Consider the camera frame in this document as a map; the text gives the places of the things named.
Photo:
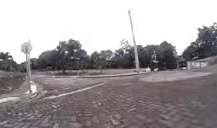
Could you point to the low pale building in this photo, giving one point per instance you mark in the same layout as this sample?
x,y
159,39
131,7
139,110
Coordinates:
x,y
196,64

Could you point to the grey paving stone road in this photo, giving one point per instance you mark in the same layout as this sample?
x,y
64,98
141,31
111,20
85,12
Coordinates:
x,y
129,106

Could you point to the tall leaning utility pole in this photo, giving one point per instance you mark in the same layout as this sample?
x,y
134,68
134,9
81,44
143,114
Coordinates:
x,y
134,43

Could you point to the row of dark trees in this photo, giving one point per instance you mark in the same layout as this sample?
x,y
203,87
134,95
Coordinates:
x,y
72,53

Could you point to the long pale kerb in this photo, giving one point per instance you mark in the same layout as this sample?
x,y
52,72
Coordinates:
x,y
96,75

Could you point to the brown earth bank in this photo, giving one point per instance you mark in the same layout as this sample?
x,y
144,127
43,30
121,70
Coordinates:
x,y
7,81

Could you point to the pole with round sign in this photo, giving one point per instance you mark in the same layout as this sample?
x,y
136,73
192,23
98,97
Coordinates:
x,y
28,66

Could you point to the pale concrete kerb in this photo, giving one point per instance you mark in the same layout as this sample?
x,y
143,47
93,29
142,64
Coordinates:
x,y
76,90

